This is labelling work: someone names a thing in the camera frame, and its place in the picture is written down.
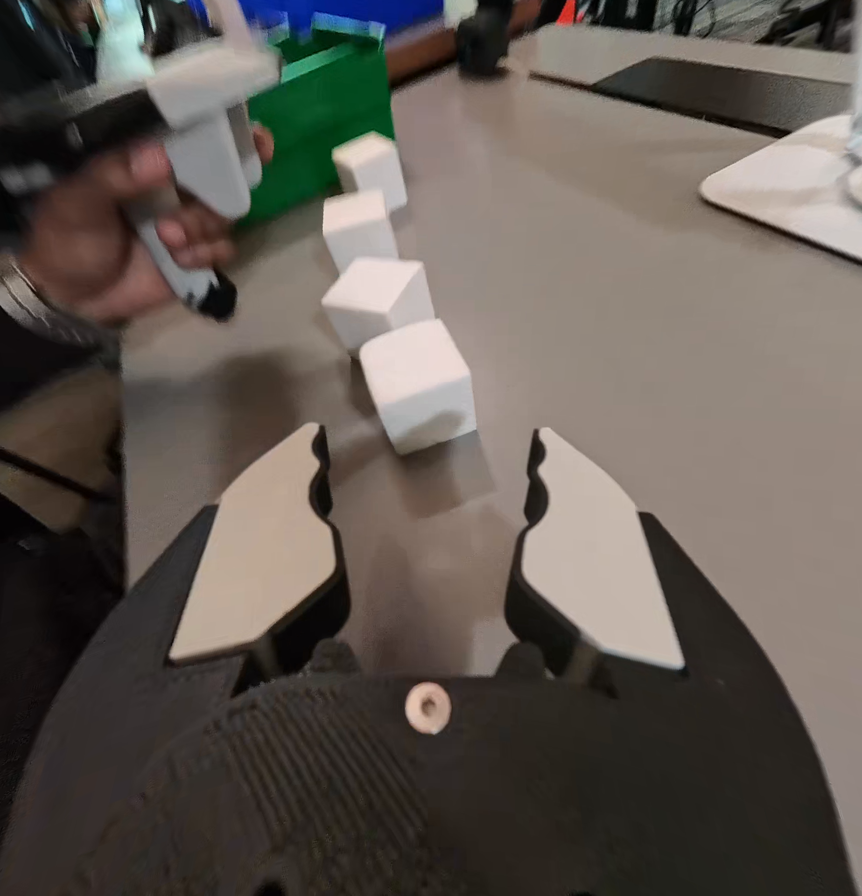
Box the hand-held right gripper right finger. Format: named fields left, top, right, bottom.
left=504, top=426, right=687, bottom=687

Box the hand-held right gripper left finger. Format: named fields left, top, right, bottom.
left=166, top=420, right=352, bottom=683

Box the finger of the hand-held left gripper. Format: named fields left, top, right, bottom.
left=146, top=43, right=282, bottom=220
left=247, top=101, right=265, bottom=189

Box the white foam cube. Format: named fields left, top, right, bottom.
left=322, top=257, right=435, bottom=358
left=359, top=318, right=477, bottom=456
left=323, top=189, right=399, bottom=274
left=333, top=132, right=408, bottom=213

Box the person's left hand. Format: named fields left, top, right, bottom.
left=21, top=125, right=275, bottom=326

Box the green plastic bin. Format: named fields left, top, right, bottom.
left=236, top=14, right=394, bottom=226

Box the silver metal watch band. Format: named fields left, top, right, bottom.
left=0, top=248, right=75, bottom=333

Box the blue plastic bin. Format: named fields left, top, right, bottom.
left=259, top=0, right=447, bottom=36

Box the black power adapter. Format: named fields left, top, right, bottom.
left=456, top=0, right=514, bottom=77

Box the dark flat desk panel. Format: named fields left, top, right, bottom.
left=590, top=56, right=855, bottom=139

